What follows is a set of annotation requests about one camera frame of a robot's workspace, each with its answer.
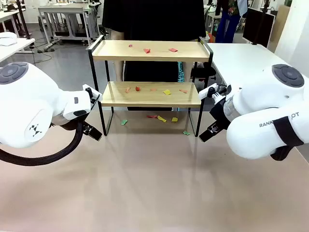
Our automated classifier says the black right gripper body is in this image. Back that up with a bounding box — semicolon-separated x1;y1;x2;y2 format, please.
209;96;232;131

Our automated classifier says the black monitor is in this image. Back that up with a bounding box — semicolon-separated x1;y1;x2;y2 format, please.
242;7;276;48

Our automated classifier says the person in black shirt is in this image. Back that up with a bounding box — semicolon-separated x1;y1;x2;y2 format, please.
101;0;207;112

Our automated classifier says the black stool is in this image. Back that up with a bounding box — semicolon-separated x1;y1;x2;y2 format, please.
190;62;217;84

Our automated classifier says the white table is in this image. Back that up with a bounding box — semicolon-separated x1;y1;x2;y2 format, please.
207;43;309;104
0;37;36;63

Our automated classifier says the white cloth bundle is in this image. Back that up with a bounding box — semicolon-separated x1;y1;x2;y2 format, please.
0;31;18;46

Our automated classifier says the black cable hose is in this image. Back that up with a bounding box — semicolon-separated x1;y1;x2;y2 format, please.
269;144;293;161
0;119;85;167

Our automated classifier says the person's right forearm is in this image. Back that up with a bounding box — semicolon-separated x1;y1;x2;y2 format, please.
113;60;126;82

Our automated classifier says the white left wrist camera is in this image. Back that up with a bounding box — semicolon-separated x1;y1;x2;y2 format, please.
82;84;103;109

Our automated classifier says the brown cardboard sheet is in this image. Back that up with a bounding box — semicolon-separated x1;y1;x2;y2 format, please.
270;4;290;53

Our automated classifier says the person in blue trousers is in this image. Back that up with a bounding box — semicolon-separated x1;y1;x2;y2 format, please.
215;0;248;44

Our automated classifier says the two-tier wooden shelf black frame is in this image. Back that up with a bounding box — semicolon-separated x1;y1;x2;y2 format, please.
88;35;214;138

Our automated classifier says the teal patterned cloth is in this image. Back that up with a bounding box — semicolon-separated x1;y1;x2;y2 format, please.
177;61;185;84

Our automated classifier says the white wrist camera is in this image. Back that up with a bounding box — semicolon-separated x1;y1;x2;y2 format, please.
82;84;103;109
198;83;232;100

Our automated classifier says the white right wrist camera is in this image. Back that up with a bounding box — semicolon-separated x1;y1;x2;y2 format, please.
198;83;232;100

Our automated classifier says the white metal-frame desk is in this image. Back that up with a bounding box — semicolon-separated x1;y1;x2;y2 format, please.
38;2;101;46

